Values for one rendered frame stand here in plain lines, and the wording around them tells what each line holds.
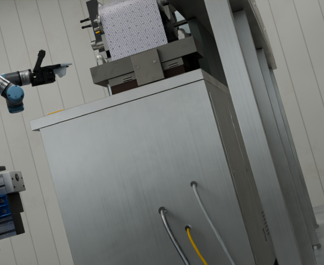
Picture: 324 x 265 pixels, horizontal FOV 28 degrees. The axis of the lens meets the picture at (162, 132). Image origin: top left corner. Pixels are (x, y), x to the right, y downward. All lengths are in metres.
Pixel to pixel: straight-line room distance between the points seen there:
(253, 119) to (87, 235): 0.90
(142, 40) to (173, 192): 0.65
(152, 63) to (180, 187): 0.45
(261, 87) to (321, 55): 3.72
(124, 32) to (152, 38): 0.11
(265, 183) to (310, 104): 4.58
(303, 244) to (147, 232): 0.66
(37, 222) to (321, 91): 3.03
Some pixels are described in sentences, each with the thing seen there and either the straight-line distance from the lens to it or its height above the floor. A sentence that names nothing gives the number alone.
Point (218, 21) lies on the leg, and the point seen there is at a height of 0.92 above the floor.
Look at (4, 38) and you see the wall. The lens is 6.94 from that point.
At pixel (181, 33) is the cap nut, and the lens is 2.40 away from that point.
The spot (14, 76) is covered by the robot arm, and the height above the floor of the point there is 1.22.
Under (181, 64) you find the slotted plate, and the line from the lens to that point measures 2.37.
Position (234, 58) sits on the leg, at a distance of 1.76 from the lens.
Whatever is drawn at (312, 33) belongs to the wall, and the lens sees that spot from 6.38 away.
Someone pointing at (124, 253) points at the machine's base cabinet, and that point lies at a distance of 2.36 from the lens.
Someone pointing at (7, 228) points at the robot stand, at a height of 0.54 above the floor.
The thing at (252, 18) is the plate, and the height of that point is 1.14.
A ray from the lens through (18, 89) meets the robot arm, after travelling 3.03.
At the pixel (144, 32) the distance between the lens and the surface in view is 2.62.
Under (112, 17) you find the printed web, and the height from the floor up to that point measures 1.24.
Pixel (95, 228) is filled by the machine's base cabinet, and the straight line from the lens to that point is 2.38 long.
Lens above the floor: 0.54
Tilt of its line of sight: 5 degrees up
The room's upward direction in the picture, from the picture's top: 15 degrees counter-clockwise
